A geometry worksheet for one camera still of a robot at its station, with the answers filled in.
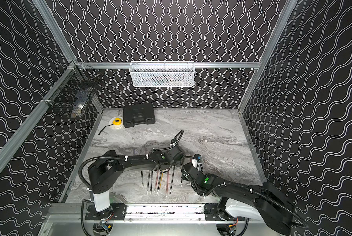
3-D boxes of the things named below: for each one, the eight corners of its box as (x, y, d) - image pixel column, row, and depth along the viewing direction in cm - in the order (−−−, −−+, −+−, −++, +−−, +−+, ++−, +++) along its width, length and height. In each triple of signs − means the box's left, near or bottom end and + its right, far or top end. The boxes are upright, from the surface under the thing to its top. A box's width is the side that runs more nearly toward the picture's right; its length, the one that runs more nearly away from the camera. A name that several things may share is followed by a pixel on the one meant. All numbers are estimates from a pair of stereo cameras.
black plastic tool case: (124, 128, 110) (122, 123, 106) (125, 109, 123) (123, 103, 119) (155, 124, 113) (155, 119, 108) (153, 105, 126) (152, 100, 121)
